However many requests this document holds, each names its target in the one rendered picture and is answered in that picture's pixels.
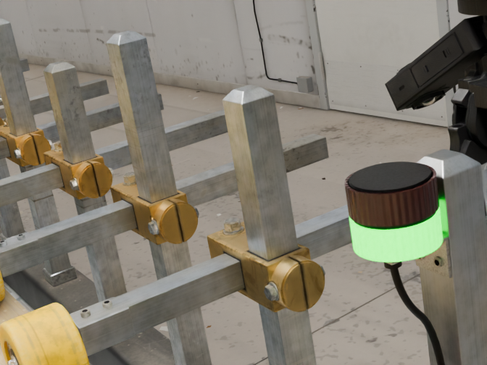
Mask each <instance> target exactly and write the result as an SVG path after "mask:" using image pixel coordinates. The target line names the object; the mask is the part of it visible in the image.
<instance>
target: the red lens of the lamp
mask: <svg viewBox="0 0 487 365"><path fill-rule="evenodd" d="M423 165H425V166H427V167H428V168H430V169H431V170H432V172H433V173H432V174H433V176H432V177H431V178H430V179H429V181H427V182H425V183H424V184H421V185H418V186H417V187H416V188H415V187H414V188H412V189H411V188H410V189H407V190H403V191H402V190H401V191H399V192H394V193H392V192H391V193H368V192H366V193H364V192H359V191H357V190H356V189H352V188H350V185H349V183H348V180H349V178H350V177H351V176H352V175H353V174H354V173H355V172H354V173H352V174H350V175H349V176H348V177H347V178H346V179H345V181H344V185H345V191H346V201H347V207H348V213H349V217H350V218H351V219H352V220H353V221H355V222H357V223H360V224H362V225H368V226H374V227H391V226H399V225H407V224H410V223H413V222H418V221H420V220H422V219H425V218H427V217H429V216H431V215H432V214H434V213H435V212H436V211H437V210H438V208H439V197H438V183H437V176H436V171H435V170H434V168H432V167H430V166H428V165H426V164H423ZM356 172H357V171H356Z"/></svg>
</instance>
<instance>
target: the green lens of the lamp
mask: <svg viewBox="0 0 487 365"><path fill-rule="evenodd" d="M349 223H350V228H351V239H352V244H353V249H354V252H355V253H356V254H357V255H358V256H360V257H362V258H364V259H368V260H371V261H380V262H398V261H409V260H413V259H418V258H420V257H423V256H426V255H428V254H430V253H432V252H434V251H435V250H437V249H438V248H439V247H440V246H441V244H442V243H443V233H442V226H441V212H440V207H439V208H438V210H437V211H436V213H435V215H434V216H433V217H431V218H430V219H429V220H427V221H425V222H423V223H420V224H418V225H414V226H411V227H405V228H400V229H394V230H375V229H370V228H366V227H361V226H359V225H357V224H356V223H355V222H354V221H353V220H352V219H351V218H350V217H349Z"/></svg>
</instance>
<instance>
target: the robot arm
mask: <svg viewBox="0 0 487 365"><path fill-rule="evenodd" d="M457 6H458V12H459V13H461V14H467V15H480V16H476V17H470V18H466V19H463V21H461V22H460V23H459V24H458V25H456V26H455V27H454V28H453V29H451V30H450V31H449V32H448V33H447V34H446V35H444V36H443V37H442V38H440V39H439V40H438V41H437V42H435V43H434V44H433V45H432V46H431V47H430V48H429V49H427V50H426V51H424V52H423V53H422V54H421V55H419V57H418V58H416V59H415V60H414V61H413V62H411V63H409V64H407V65H406V66H405V67H403V68H401V69H400V70H399V71H398V72H397V73H396V75H395V76H394V77H393V78H391V79H390V80H389V81H388V82H387V83H386V84H385V86H386V88H387V90H388V93H389V95H390V97H391V99H392V101H393V103H394V106H395V107H396V110H397V111H400V110H402V109H409V108H413V110H416V109H421V108H424V107H427V106H430V105H431V104H434V103H436V102H437V101H439V100H440V99H442V98H443V97H444V96H445V95H446V94H445V93H446V92H447V91H449V90H451V89H452V88H453V87H454V86H456V85H457V84H458V89H457V91H456V93H455V94H454V96H453V97H452V99H451V102H452V103H453V114H452V126H449V127H448V131H449V137H450V151H456V152H459V153H462V154H464V155H466V156H469V157H470V158H472V159H474V160H476V161H478V162H479V163H480V164H481V170H482V179H483V196H484V205H485V214H486V231H487V0H457Z"/></svg>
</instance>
